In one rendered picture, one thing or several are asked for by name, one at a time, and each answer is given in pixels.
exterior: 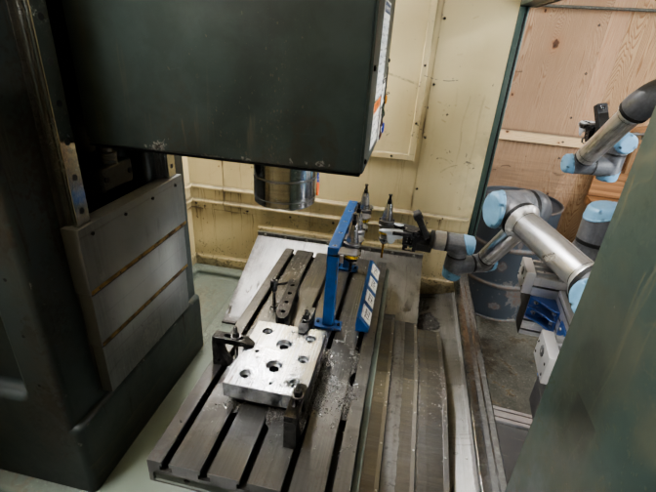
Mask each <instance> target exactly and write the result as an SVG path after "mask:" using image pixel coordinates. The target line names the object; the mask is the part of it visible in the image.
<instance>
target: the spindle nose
mask: <svg viewBox="0 0 656 492"><path fill-rule="evenodd" d="M316 184H317V172H310V171H302V170H294V169H285V168H277V167H268V166H261V165H253V187H254V196H255V201H256V202H257V203H258V204H259V205H261V206H263V207H266V208H269V209H272V210H280V211H294V210H301V209H305V208H307V207H309V206H310V205H312V204H313V203H314V201H315V196H316Z"/></svg>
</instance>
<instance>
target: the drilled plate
mask: <svg viewBox="0 0 656 492"><path fill-rule="evenodd" d="M268 326H269V327H271V328H272V329H271V328H270V329H269V328H268ZM263 329H264V330H263ZM272 330H275V331H272ZM262 331H263V332H262ZM295 331H296V332H295ZM271 332H272V333H271ZM291 332H292V333H294V334H293V335H292V333H291ZM297 332H298V327H293V326H288V325H282V324H276V323H271V322H265V321H260V320H259V322H258V323H257V325H256V327H255V328H254V330H253V332H252V334H251V335H250V338H251V339H252V340H253V341H254V342H255V343H256V342H258V343H257V344H256V346H253V347H252V348H243V349H242V351H241V352H240V353H239V355H238V356H237V358H236V360H235V362H234V363H233V365H232V367H231V368H230V370H229V372H228V373H227V375H226V377H225V379H224V381H223V390H224V395H225V396H230V397H235V398H240V399H245V400H250V401H254V402H259V403H263V404H268V405H273V406H278V407H282V408H287V406H288V403H289V401H290V398H291V395H292V393H293V388H294V386H295V385H296V384H297V383H300V382H301V384H306V385H307V395H306V398H305V401H304V404H303V407H302V410H301V411H302V412H304V411H305V408H306V405H307V402H308V396H309V393H310V390H311V387H312V384H313V381H314V378H315V375H316V371H317V368H318V365H319V362H320V359H321V356H322V353H323V351H324V347H325V344H326V332H321V331H315V330H309V329H308V331H307V333H306V334H307V335H308V334H311V335H308V336H307V337H305V335H303V336H302V335H301V334H300V335H301V336H302V337H303V338H301V337H300V338H299V337H297V336H296V334H297V335H298V334H299V333H297ZM270 333H271V334H272V335H271V334H270ZM263 334H264V335H263ZM312 335H313V336H312ZM281 336H282V337H281ZM298 336H299V335H298ZM283 337H284V338H283ZM285 338H286V339H285ZM293 338H294V339H293ZM295 338H297V339H295ZM279 339H282V340H279ZM288 339H289V340H288ZM290 339H291V340H290ZM316 339H317V340H316ZM303 340H304V341H308V342H304V341H303ZM289 341H290V342H289ZM292 342H293V343H292ZM310 342H312V343H310ZM292 345H293V347H292ZM287 355H288V356H287ZM306 355H307V356H306ZM258 356H259V357H258ZM297 356H298V357H297ZM248 357H249V358H248ZM275 358H277V360H276V359H275ZM269 359H272V360H270V361H267V360H269ZM278 359H279V360H282V361H279V360H278ZM275 360H276V361H275ZM297 360H298V361H297ZM264 361H265V362H264ZM244 362H245V363H244ZM282 362H285V363H284V364H283V363H282ZM302 363H303V364H302ZM281 364H282V365H281ZM293 364H294V365H293ZM283 365H284V366H283ZM300 365H301V366H300ZM264 366H265V367H264ZM299 366H300V367H299ZM283 367H285V368H283ZM296 367H297V368H296ZM246 368H247V369H253V370H247V369H246ZM299 368H300V369H299ZM244 369H245V370H244ZM296 369H297V370H296ZM240 370H241V371H240ZM237 371H238V372H237ZM275 371H277V372H278V371H280V372H281V373H280V372H278V374H277V372H275ZM282 371H283V372H282ZM273 372H274V374H273ZM303 372H304V373H303ZM252 373H254V374H252ZM279 373H280V374H279ZM289 373H294V374H297V376H296V375H293V374H292V375H290V374H289ZM301 373H303V374H301ZM300 374H301V375H300ZM248 376H250V377H248ZM238 377H239V378H238ZM240 377H241V378H240ZM246 377H247V378H246ZM290 377H292V378H293V379H292V378H290ZM294 377H295V378H297V377H298V378H299V379H300V380H299V381H298V380H297V379H295V378H294ZM243 378H246V379H243ZM272 379H273V380H272ZM288 379H291V380H290V381H289V380H288ZM262 380H263V381H262ZM265 380H266V381H265ZM283 380H287V382H289V383H287V382H286V384H285V382H284V381H283ZM273 381H274V382H273ZM272 382H273V383H272ZM279 383H280V384H281V385H282V386H281V385H279ZM284 384H285V385H284ZM287 384H288V386H286V385H287ZM290 387H291V388H290Z"/></svg>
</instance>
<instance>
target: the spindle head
mask: <svg viewBox="0 0 656 492"><path fill-rule="evenodd" d="M61 2H62V7H63V13H64V18H65V23H66V28H67V34H68V39H69V44H70V49H71V54H72V59H73V64H74V69H75V75H76V80H77V85H78V90H79V96H80V101H81V105H82V110H83V116H84V121H85V126H86V131H87V137H88V140H89V142H90V145H95V146H104V147H112V148H120V149H129V150H136V151H145V152H153V153H162V154H170V155H178V156H186V157H194V158H203V159H211V160H220V161H227V162H235V163H244V164H252V165H261V166H268V167H277V168H285V169H294V170H302V171H310V172H318V173H326V174H335V175H343V176H352V177H359V176H360V174H362V173H363V171H364V169H365V167H366V165H367V162H368V160H369V158H370V156H371V154H372V151H373V149H374V147H375V145H376V143H377V138H378V129H379V120H380V111H381V108H382V106H383V105H382V106H381V107H380V110H379V119H378V128H377V137H376V139H375V141H374V143H373V145H372V147H371V149H370V141H371V131H372V122H373V112H374V103H375V97H376V88H377V78H378V69H379V59H380V51H381V41H382V32H383V22H384V13H385V4H386V0H61ZM369 149H370V151H369Z"/></svg>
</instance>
